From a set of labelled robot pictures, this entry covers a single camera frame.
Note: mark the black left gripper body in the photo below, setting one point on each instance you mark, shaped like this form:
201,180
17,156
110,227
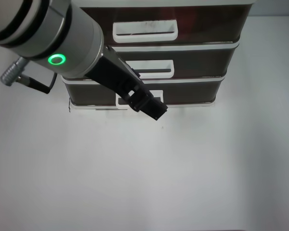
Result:
115,77

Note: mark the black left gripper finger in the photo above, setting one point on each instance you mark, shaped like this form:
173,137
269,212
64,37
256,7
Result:
153,110
158,106

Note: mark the dark plastic drawer cabinet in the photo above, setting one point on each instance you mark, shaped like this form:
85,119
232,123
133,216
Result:
183,2

